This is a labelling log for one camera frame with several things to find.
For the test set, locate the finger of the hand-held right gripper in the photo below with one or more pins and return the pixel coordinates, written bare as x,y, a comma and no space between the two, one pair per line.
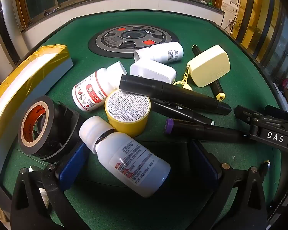
279,113
246,116

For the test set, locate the thick black marker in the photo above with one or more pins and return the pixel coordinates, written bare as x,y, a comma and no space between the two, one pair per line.
172,92

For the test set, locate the black electrical tape roll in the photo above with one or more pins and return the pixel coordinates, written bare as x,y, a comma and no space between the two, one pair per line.
24,134

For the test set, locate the gold striped wall panel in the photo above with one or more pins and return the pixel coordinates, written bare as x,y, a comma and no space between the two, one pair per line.
249,9

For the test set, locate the round table control panel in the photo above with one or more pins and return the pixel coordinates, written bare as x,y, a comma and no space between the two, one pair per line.
110,40

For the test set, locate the black marker white tips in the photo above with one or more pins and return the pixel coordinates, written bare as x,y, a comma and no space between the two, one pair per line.
182,111

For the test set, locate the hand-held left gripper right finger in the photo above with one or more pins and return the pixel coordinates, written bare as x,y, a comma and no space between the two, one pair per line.
204,165

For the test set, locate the black marker purple cap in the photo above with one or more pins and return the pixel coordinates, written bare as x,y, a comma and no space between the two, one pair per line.
206,131

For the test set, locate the black marker yellow cap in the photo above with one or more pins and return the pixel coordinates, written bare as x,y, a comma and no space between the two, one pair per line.
218,89
265,169

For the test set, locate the large white plastic bottle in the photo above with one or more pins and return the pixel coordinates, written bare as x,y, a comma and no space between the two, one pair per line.
134,167

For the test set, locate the black plastic fan housing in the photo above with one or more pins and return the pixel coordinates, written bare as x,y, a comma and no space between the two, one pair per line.
69,122

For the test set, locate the gold-edged white box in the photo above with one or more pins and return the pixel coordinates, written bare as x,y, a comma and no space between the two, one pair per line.
50,52

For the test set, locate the white standing air conditioner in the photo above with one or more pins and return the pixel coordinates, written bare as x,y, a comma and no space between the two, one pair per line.
4,28

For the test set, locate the white charger adapter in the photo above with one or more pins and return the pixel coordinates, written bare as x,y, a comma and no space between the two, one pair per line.
148,70

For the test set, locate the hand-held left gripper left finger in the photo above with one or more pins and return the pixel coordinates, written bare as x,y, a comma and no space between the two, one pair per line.
72,165

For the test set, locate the yellow round tin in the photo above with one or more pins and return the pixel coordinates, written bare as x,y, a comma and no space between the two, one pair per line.
127,127

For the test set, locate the glass door cabinet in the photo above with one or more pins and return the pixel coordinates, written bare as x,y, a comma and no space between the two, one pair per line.
280,45

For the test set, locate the white bottle red label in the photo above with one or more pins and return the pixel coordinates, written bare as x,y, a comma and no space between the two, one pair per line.
91,88

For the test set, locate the small white plastic bottle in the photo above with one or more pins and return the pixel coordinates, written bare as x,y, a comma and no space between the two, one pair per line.
163,52

